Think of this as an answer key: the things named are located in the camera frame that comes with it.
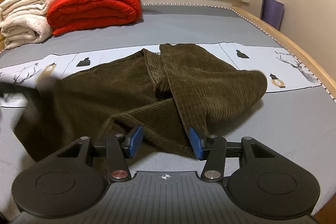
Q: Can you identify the cream folded blanket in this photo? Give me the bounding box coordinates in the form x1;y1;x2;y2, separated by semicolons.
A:
1;0;56;50

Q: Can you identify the grey printed bed sheet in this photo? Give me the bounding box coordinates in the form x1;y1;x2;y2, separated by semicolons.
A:
1;5;335;211

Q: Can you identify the red folded blanket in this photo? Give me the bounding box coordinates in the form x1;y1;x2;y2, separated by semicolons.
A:
47;0;142;36

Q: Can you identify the purple board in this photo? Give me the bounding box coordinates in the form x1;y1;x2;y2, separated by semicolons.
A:
260;0;285;31

